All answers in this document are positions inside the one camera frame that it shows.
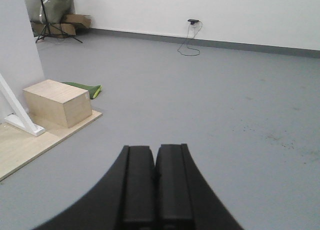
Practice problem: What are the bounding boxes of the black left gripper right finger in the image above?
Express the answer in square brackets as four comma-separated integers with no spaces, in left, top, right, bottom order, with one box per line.
[156,144,242,230]

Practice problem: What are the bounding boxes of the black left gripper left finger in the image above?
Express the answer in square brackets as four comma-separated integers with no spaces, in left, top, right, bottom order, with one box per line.
[37,146,156,230]

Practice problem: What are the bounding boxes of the thin black floor cable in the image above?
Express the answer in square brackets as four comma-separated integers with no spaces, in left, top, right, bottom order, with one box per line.
[177,21,203,57]

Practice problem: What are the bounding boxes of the white diagonal support brace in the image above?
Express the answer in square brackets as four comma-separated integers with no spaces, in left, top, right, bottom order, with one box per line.
[0,74,46,137]

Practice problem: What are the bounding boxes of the black tripod stand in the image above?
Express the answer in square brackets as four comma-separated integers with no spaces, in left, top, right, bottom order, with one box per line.
[25,0,77,43]

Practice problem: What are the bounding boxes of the brown cardboard boxes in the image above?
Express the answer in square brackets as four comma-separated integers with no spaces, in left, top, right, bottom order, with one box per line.
[31,14,92,38]

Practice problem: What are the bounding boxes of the light wooden box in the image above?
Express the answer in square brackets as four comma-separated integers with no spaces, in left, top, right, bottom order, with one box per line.
[23,79,93,128]

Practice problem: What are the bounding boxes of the green cloth bag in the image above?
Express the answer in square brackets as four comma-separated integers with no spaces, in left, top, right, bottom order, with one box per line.
[62,81,102,100]

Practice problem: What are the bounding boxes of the grey plastic sheet bundle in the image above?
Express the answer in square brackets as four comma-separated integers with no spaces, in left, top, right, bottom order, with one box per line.
[24,0,72,24]

